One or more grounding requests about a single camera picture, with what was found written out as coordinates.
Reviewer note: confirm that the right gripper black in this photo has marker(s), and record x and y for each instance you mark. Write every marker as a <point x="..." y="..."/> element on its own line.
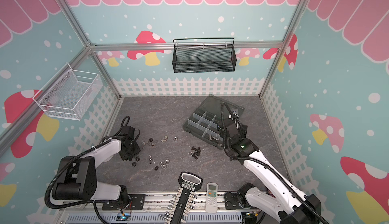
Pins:
<point x="230" y="126"/>

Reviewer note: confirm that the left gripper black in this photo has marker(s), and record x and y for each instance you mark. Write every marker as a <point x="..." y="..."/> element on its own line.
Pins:
<point x="137" y="150"/>

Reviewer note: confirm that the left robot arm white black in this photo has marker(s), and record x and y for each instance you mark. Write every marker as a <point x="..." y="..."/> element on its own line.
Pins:
<point x="75" y="182"/>

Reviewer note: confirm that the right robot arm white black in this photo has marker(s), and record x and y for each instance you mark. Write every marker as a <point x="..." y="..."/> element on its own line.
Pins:
<point x="287" y="204"/>

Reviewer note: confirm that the grey compartment organizer box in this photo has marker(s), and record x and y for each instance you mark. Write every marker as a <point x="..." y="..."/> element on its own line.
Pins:
<point x="204" y="121"/>

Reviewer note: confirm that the black bolts cluster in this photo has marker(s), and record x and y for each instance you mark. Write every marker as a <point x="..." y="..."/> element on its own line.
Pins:
<point x="195" y="152"/>

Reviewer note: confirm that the white remote control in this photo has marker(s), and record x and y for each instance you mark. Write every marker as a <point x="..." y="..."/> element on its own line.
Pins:
<point x="211" y="198"/>

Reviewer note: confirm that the black tool with sockets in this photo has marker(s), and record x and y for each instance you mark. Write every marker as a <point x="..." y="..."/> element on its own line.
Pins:
<point x="184" y="200"/>

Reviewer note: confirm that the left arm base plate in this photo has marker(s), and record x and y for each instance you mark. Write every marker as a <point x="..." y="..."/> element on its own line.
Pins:
<point x="131" y="203"/>

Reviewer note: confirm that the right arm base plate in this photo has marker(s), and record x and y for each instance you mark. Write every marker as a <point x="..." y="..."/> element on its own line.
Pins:
<point x="234" y="201"/>

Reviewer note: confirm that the white wire wall basket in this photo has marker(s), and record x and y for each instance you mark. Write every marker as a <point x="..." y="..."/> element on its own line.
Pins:
<point x="70" y="94"/>

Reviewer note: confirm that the black mesh wall basket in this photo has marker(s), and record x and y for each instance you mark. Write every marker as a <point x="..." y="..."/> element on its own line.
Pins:
<point x="204" y="55"/>

